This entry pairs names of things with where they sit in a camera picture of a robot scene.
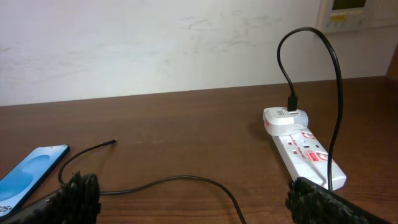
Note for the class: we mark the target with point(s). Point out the blue Galaxy smartphone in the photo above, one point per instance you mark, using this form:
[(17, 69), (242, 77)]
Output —
[(20, 183)]

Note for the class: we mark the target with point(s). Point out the beige wall control panel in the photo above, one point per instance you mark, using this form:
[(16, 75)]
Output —
[(353, 15)]

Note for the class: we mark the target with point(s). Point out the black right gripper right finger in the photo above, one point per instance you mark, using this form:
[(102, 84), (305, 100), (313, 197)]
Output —
[(309, 203)]

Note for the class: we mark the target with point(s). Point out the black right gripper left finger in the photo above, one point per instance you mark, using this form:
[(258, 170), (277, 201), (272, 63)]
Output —
[(76, 202)]

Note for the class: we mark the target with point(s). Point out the white USB charger adapter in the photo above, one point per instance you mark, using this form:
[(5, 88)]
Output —
[(280, 122)]

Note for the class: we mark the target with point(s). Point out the white power strip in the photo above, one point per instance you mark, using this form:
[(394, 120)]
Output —
[(304, 156)]

